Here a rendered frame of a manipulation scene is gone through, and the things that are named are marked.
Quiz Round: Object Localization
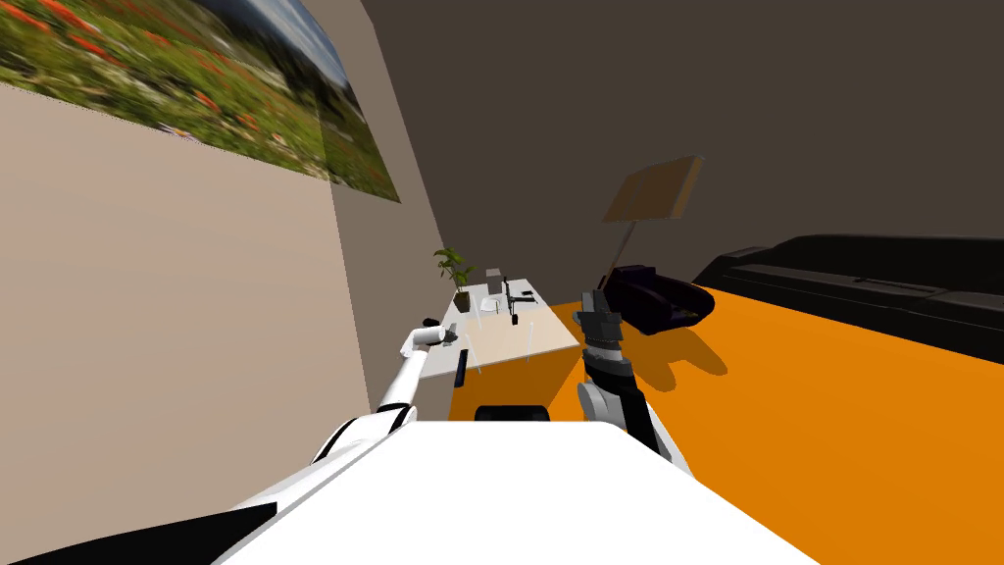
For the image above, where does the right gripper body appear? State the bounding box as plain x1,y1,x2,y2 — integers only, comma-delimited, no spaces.
572,288,626,343

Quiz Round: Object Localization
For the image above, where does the dark purple armchair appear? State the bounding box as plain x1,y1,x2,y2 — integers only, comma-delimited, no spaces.
602,264,717,336

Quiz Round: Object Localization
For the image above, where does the flower meadow wall picture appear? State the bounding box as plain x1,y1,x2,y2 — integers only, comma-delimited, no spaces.
0,0,403,205

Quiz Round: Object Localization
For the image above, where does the brown shade floor lamp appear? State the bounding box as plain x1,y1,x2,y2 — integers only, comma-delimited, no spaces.
599,154,705,293

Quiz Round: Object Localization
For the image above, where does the white and beige table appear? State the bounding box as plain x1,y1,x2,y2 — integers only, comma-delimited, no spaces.
419,274,582,387

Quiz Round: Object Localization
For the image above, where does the green potted plant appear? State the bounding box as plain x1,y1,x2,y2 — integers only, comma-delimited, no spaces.
432,246,477,315

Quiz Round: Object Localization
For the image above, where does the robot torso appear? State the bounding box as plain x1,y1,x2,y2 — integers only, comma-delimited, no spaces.
210,404,827,565

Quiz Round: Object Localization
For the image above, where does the black sofa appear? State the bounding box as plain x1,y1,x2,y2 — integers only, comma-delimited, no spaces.
693,232,1004,367

